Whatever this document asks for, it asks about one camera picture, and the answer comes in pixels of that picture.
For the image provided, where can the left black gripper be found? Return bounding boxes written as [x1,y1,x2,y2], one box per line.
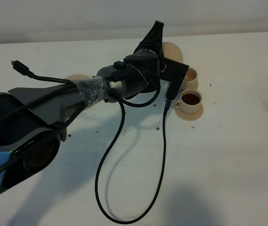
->
[124,21,164,93]

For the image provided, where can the beige ceramic teapot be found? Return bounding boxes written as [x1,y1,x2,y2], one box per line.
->
[162,42,183,63]

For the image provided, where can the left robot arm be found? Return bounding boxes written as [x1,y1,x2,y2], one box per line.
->
[0,21,164,194]

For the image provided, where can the beige teapot saucer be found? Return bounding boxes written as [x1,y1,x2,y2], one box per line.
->
[65,74,91,81]

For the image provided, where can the far beige teacup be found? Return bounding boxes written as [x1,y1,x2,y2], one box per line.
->
[180,67,199,90]

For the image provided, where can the beige teacup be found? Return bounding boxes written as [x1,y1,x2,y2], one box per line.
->
[173,89,202,113]
[180,67,199,90]

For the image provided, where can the near beige teacup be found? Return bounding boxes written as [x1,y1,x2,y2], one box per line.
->
[173,89,202,113]

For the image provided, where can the near beige cup saucer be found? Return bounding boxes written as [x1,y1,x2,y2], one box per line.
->
[174,105,203,121]

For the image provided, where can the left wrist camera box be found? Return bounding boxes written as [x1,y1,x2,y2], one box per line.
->
[160,57,189,101]

